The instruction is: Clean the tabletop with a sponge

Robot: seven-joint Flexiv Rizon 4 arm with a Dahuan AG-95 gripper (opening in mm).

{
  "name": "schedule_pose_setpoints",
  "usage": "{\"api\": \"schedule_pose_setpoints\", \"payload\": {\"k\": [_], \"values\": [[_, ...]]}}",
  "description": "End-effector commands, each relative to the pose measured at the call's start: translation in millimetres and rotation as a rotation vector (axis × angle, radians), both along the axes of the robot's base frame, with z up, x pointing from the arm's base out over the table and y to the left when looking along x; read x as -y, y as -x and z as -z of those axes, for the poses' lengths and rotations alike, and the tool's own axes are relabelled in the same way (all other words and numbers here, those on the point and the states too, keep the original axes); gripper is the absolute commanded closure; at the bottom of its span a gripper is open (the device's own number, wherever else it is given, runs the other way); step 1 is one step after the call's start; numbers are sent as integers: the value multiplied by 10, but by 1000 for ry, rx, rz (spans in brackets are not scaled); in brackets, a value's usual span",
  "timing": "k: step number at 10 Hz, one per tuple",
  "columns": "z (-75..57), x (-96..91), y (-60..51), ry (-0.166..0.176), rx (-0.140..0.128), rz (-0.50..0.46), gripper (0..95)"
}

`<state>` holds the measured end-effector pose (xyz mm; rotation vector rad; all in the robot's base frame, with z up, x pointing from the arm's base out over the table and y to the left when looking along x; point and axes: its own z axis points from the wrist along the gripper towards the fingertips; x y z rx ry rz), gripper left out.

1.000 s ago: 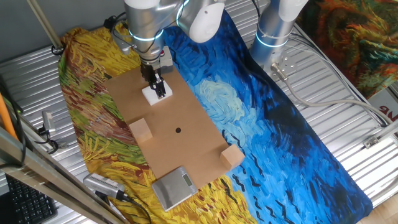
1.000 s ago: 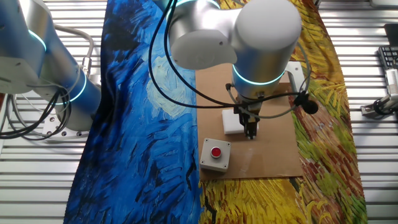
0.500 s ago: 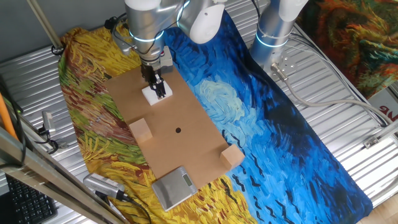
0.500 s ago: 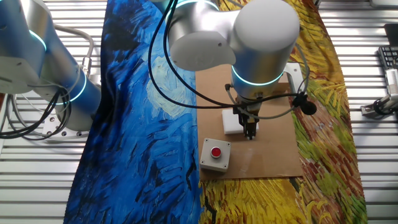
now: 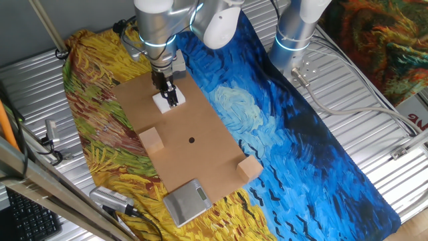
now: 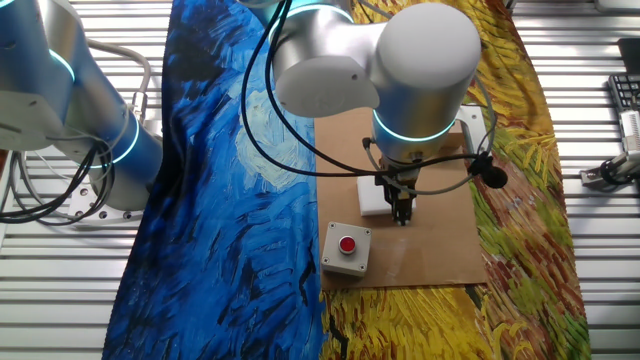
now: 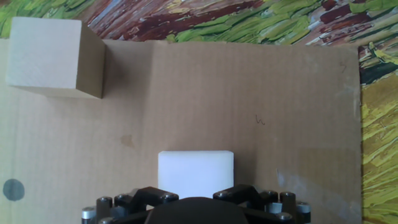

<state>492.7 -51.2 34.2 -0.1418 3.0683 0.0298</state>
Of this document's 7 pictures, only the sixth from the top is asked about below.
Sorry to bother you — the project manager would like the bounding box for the black camera cable with plug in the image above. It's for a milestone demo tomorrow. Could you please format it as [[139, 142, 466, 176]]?
[[240, 0, 510, 190]]

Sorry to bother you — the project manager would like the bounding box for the black flat device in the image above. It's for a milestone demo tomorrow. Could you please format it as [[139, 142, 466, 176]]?
[[617, 37, 640, 76]]

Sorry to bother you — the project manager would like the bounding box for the white sponge block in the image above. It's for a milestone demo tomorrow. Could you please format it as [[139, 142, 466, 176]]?
[[356, 174, 417, 217]]

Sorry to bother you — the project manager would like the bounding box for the black small camera cable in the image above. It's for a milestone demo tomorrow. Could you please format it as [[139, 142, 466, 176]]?
[[598, 157, 622, 187]]

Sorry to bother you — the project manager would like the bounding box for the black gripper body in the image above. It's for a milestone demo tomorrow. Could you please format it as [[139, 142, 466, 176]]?
[[375, 163, 421, 202]]

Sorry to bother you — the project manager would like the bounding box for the black base cable bundle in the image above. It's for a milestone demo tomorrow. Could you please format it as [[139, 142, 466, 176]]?
[[0, 134, 117, 226]]

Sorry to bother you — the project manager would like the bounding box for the blue yellow painted tablecloth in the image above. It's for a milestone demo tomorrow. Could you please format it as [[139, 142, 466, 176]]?
[[102, 0, 592, 360]]

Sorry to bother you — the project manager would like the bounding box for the grey red emergency stop box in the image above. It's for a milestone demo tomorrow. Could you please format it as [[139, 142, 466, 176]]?
[[320, 221, 374, 279]]

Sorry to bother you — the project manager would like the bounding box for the brown cardboard sheet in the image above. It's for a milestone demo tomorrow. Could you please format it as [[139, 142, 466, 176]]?
[[313, 107, 489, 291]]

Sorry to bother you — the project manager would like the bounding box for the small metal camera bracket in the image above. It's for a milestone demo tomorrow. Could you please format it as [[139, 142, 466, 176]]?
[[579, 167, 609, 190]]

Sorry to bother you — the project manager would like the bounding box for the thin grey gripper cable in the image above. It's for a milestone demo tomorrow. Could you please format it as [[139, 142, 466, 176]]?
[[361, 74, 500, 197]]

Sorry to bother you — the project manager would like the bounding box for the black keyboard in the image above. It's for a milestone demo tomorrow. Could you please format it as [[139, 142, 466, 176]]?
[[608, 73, 640, 114]]

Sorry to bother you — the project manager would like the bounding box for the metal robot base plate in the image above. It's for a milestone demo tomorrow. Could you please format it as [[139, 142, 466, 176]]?
[[67, 185, 147, 222]]

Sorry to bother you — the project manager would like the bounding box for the thick grey base cable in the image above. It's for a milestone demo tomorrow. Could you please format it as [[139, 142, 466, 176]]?
[[85, 38, 153, 125]]

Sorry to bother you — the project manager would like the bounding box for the light wooden block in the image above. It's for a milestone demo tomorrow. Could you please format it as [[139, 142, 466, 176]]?
[[439, 130, 467, 154]]

